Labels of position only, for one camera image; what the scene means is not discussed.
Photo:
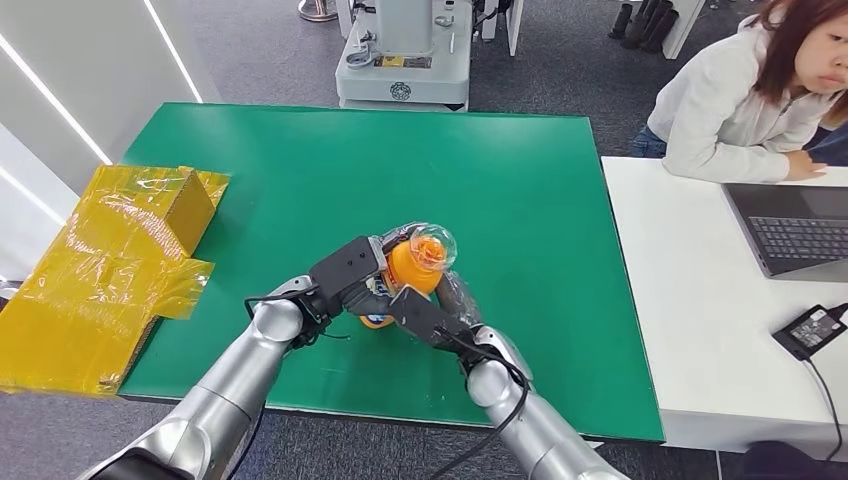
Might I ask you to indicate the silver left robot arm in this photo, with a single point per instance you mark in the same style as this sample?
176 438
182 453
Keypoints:
225 391

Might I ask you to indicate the orange plastic bottle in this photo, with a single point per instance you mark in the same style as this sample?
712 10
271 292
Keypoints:
414 268

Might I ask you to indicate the wrist camera black bracket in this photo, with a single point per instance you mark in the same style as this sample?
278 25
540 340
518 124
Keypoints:
417 314
344 268

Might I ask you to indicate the black seat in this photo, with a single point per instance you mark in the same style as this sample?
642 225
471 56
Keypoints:
795 464

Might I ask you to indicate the yellow film-wrapped cardboard box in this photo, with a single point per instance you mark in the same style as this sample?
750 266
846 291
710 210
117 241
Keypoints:
99 285

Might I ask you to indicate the metal chair base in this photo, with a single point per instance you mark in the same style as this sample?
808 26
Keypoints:
318 10

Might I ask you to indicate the white partition panel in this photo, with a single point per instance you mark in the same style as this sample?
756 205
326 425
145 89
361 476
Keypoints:
682 28

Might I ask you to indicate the green-topped table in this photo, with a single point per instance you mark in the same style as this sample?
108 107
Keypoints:
397 172

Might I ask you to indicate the person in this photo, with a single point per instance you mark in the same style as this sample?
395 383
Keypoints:
715 106

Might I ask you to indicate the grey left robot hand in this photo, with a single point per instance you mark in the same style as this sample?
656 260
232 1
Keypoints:
368 301

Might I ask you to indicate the black boots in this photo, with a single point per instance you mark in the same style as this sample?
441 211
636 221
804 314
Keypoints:
646 25

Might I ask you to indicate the white robot base machine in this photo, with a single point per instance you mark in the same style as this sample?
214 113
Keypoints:
404 66

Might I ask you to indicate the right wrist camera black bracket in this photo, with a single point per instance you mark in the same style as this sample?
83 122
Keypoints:
417 314

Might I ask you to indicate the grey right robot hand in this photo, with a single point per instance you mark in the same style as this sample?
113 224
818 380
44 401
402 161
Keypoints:
457 298

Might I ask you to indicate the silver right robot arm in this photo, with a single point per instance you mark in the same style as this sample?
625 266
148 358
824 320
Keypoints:
530 424

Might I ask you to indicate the white desk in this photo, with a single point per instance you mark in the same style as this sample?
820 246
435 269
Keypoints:
676 265

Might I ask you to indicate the person's hand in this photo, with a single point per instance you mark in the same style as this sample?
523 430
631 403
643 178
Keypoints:
803 166

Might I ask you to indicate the black power adapter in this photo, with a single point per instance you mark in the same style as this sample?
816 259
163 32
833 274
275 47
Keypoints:
809 331

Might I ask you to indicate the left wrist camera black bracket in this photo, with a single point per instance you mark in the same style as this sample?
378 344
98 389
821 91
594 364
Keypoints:
344 268

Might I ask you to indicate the grey laptop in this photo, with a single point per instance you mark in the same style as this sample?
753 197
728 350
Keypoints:
795 232

